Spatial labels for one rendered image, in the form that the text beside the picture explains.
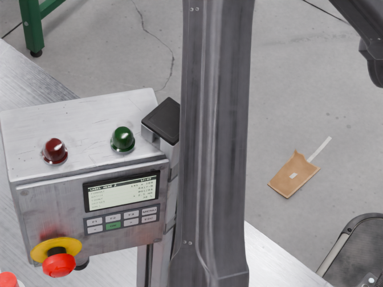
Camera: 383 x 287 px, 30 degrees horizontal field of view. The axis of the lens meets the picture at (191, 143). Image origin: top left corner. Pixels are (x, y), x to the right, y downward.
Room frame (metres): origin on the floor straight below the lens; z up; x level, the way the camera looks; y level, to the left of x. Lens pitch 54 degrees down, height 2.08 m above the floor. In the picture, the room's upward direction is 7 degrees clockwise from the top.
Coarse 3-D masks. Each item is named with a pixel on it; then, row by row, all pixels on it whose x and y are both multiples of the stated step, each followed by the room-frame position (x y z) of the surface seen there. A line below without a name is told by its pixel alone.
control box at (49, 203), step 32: (96, 96) 0.49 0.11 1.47; (128, 96) 0.49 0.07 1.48; (32, 128) 0.43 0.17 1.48; (64, 128) 0.44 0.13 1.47; (96, 128) 0.44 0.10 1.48; (32, 160) 0.39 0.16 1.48; (96, 160) 0.40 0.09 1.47; (128, 160) 0.41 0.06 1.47; (160, 160) 0.42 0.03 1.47; (32, 192) 0.37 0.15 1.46; (64, 192) 0.38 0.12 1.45; (160, 192) 0.41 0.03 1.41; (32, 224) 0.36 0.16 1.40; (64, 224) 0.37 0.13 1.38; (160, 224) 0.41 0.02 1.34; (32, 256) 0.36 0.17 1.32
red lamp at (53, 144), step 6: (54, 138) 0.41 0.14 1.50; (48, 144) 0.40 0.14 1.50; (54, 144) 0.40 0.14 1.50; (60, 144) 0.40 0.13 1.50; (48, 150) 0.39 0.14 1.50; (54, 150) 0.39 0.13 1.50; (60, 150) 0.40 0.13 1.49; (66, 150) 0.41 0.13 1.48; (42, 156) 0.40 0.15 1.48; (48, 156) 0.39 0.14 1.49; (54, 156) 0.39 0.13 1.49; (60, 156) 0.39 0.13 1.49; (66, 156) 0.40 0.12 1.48; (48, 162) 0.39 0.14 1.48; (54, 162) 0.39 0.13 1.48; (60, 162) 0.39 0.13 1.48
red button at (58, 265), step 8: (56, 248) 0.37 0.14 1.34; (64, 248) 0.37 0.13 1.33; (48, 256) 0.36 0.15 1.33; (56, 256) 0.35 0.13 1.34; (64, 256) 0.36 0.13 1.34; (72, 256) 0.36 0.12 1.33; (48, 264) 0.34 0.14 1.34; (56, 264) 0.35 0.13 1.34; (64, 264) 0.35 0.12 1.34; (72, 264) 0.35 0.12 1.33; (48, 272) 0.34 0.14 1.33; (56, 272) 0.34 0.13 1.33; (64, 272) 0.34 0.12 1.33
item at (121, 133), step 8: (120, 128) 0.43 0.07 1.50; (128, 128) 0.43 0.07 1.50; (112, 136) 0.42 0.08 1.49; (120, 136) 0.42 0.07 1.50; (128, 136) 0.42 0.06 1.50; (112, 144) 0.42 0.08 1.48; (120, 144) 0.42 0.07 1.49; (128, 144) 0.42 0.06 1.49; (120, 152) 0.41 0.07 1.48; (128, 152) 0.42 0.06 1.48
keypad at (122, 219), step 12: (156, 204) 0.41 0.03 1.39; (96, 216) 0.39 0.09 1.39; (108, 216) 0.39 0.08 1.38; (120, 216) 0.40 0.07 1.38; (132, 216) 0.40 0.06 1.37; (144, 216) 0.41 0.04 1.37; (156, 216) 0.41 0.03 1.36; (84, 228) 0.38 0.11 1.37; (96, 228) 0.39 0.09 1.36; (108, 228) 0.39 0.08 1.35; (120, 228) 0.40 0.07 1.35
